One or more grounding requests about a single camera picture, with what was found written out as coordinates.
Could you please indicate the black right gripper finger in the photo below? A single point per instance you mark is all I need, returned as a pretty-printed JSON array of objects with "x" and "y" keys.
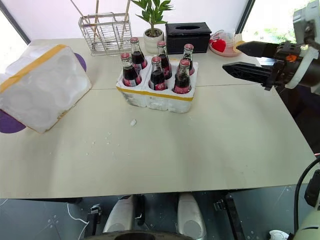
[
  {"x": 260, "y": 50},
  {"x": 250, "y": 72}
]

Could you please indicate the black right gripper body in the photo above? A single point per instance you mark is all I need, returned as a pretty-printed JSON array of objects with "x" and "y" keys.
[{"x": 287, "y": 52}]

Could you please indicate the glass cola bottle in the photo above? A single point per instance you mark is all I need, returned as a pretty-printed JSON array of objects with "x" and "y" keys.
[
  {"x": 182, "y": 80},
  {"x": 128, "y": 74},
  {"x": 188, "y": 53},
  {"x": 157, "y": 78},
  {"x": 165, "y": 63},
  {"x": 137, "y": 58}
]

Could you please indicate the black tissue box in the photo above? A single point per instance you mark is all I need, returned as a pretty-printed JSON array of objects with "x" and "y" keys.
[{"x": 187, "y": 41}]

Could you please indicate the white foam crate yellow tape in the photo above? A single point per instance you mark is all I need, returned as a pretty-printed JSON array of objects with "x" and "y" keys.
[{"x": 160, "y": 102}]

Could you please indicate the white foam box yellow tape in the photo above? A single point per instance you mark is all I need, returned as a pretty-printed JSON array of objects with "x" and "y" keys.
[{"x": 42, "y": 87}]

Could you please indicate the clear plastic cup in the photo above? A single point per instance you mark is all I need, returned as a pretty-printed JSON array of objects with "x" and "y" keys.
[{"x": 237, "y": 40}]

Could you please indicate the red heart ornament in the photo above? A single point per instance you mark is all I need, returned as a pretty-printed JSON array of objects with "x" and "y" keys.
[{"x": 219, "y": 45}]

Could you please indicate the white ribbed plant pot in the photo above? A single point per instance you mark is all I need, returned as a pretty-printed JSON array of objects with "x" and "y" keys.
[{"x": 152, "y": 43}]

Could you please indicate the green plant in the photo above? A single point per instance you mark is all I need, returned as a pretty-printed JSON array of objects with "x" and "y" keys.
[{"x": 152, "y": 12}]

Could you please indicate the white foam crumb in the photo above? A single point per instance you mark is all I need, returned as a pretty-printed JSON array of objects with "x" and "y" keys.
[{"x": 133, "y": 122}]

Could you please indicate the wooden stick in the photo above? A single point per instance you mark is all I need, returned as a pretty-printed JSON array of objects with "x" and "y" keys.
[
  {"x": 96, "y": 12},
  {"x": 126, "y": 12},
  {"x": 82, "y": 16}
]

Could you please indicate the black table leg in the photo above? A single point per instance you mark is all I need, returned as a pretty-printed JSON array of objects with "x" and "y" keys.
[
  {"x": 233, "y": 217},
  {"x": 94, "y": 218}
]

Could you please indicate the silver robot leg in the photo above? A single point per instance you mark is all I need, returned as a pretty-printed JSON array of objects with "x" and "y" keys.
[
  {"x": 190, "y": 215},
  {"x": 120, "y": 215}
]

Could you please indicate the white object on floor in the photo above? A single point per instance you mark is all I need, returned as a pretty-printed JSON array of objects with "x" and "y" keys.
[{"x": 278, "y": 235}]

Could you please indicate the dark rounded robot body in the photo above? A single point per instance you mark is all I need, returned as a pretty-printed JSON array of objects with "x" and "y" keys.
[{"x": 150, "y": 236}]

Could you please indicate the purple round mat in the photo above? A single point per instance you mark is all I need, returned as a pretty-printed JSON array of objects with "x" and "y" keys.
[{"x": 10, "y": 125}]

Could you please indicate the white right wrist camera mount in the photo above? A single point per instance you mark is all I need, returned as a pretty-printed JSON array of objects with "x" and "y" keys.
[{"x": 294, "y": 81}]

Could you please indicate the black window frame bar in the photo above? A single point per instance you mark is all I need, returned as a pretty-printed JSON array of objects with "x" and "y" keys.
[
  {"x": 246, "y": 15},
  {"x": 17, "y": 23}
]

